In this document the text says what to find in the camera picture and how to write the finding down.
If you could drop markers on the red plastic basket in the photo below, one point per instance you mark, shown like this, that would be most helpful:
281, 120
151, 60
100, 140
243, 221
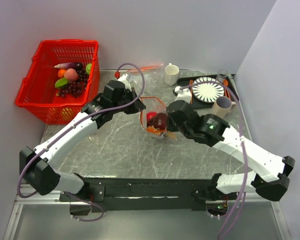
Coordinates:
37, 92

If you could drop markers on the dark red apple toy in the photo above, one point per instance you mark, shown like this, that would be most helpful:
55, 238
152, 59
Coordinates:
160, 121

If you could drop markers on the clear drinking glass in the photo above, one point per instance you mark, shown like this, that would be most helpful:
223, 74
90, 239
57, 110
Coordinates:
221, 76

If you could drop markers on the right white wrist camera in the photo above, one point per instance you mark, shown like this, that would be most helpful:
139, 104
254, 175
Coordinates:
182, 94

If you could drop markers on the orange plastic spoon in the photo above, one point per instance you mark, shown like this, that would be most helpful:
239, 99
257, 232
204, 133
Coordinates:
226, 92

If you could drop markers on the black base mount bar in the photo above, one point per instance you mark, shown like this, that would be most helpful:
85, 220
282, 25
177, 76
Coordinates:
132, 194

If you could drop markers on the pink peach toy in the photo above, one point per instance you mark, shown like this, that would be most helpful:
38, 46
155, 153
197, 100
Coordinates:
71, 75

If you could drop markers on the green leaf toy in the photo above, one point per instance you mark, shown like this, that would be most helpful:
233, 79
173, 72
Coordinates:
60, 83

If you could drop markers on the purple grapes toy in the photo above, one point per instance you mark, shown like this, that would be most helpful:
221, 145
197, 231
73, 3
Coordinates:
74, 88

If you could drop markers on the clear zip bag orange zipper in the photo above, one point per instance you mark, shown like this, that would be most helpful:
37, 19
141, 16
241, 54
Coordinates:
152, 103

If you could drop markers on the striped white plate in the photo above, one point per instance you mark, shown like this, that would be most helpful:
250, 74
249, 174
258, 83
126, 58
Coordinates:
208, 91

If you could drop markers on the black tray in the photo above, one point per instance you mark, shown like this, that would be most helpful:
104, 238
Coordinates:
196, 104

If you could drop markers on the small orange fruit toy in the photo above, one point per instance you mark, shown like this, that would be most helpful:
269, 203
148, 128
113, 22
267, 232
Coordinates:
61, 73

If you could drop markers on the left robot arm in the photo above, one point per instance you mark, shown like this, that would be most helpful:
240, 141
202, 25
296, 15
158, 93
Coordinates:
37, 166

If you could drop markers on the orange plastic fork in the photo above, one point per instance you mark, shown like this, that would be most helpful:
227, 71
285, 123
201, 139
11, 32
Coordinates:
191, 90

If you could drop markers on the white mug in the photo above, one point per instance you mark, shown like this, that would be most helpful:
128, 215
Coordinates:
171, 74

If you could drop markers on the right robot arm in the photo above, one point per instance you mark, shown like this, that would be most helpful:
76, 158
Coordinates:
266, 174

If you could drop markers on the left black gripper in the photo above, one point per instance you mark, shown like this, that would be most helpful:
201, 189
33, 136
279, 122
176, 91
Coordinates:
135, 108

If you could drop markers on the green lime toy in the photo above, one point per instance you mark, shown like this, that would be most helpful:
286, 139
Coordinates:
88, 68

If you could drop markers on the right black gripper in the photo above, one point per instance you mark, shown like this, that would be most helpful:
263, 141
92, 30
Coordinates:
170, 126

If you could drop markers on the purple eggplant toy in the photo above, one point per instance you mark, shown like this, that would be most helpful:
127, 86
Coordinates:
69, 65

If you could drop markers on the beige mug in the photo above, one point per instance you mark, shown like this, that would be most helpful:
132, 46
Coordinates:
222, 106

